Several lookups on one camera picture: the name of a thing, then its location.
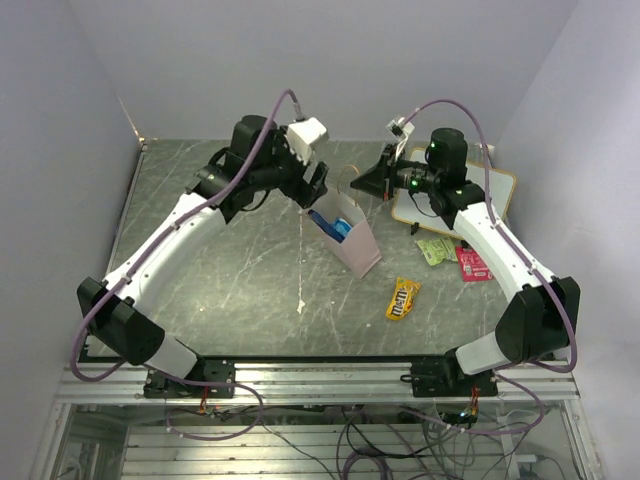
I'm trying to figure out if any blue Burts chips bag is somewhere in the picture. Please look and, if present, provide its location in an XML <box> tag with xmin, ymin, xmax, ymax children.
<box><xmin>307</xmin><ymin>210</ymin><xmax>345</xmax><ymax>243</ymax></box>

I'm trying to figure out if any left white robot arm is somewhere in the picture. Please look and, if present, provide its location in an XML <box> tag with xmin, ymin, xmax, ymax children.
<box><xmin>77</xmin><ymin>115</ymin><xmax>328</xmax><ymax>397</ymax></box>

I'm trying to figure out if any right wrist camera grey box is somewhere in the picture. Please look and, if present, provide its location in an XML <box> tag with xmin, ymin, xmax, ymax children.
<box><xmin>387</xmin><ymin>117</ymin><xmax>415</xmax><ymax>160</ymax></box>

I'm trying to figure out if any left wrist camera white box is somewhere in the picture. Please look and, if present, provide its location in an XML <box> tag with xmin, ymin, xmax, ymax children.
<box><xmin>285</xmin><ymin>117</ymin><xmax>328</xmax><ymax>165</ymax></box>

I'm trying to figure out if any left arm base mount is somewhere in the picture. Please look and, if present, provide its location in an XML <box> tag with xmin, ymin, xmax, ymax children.
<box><xmin>143</xmin><ymin>358</ymin><xmax>236</xmax><ymax>399</ymax></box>

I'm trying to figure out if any aluminium frame rail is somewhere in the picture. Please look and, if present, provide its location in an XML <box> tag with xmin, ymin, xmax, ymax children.
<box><xmin>54</xmin><ymin>363</ymin><xmax>579</xmax><ymax>406</ymax></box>

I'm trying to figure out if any green snack packet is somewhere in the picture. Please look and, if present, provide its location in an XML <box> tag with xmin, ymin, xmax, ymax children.
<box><xmin>416</xmin><ymin>237</ymin><xmax>457</xmax><ymax>266</ymax></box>

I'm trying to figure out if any white paper bag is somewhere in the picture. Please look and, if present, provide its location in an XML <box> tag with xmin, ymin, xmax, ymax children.
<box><xmin>302</xmin><ymin>165</ymin><xmax>382</xmax><ymax>279</ymax></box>

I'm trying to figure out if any yellow M&M's packet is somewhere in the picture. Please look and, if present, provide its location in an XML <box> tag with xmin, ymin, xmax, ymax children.
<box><xmin>385</xmin><ymin>277</ymin><xmax>421</xmax><ymax>321</ymax></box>

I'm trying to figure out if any red snack packet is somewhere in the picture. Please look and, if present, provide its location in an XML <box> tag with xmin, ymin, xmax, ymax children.
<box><xmin>455</xmin><ymin>246</ymin><xmax>494</xmax><ymax>283</ymax></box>

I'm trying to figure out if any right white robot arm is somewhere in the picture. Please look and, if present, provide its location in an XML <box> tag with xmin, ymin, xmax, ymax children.
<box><xmin>350</xmin><ymin>128</ymin><xmax>580</xmax><ymax>396</ymax></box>

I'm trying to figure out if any blue cookie snack packet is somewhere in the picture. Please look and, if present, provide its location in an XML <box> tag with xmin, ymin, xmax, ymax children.
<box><xmin>332</xmin><ymin>217</ymin><xmax>352</xmax><ymax>241</ymax></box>

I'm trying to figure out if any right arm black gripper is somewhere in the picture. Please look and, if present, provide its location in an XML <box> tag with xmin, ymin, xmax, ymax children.
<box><xmin>351</xmin><ymin>143</ymin><xmax>441</xmax><ymax>202</ymax></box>

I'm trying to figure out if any whiteboard with yellow frame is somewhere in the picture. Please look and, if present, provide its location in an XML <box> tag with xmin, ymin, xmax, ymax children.
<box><xmin>390</xmin><ymin>146</ymin><xmax>518</xmax><ymax>236</ymax></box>

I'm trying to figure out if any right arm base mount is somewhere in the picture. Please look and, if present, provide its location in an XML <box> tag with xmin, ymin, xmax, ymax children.
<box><xmin>401</xmin><ymin>356</ymin><xmax>498</xmax><ymax>398</ymax></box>

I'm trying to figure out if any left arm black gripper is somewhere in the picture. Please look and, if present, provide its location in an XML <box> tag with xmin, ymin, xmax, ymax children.
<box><xmin>252</xmin><ymin>126</ymin><xmax>329</xmax><ymax>209</ymax></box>

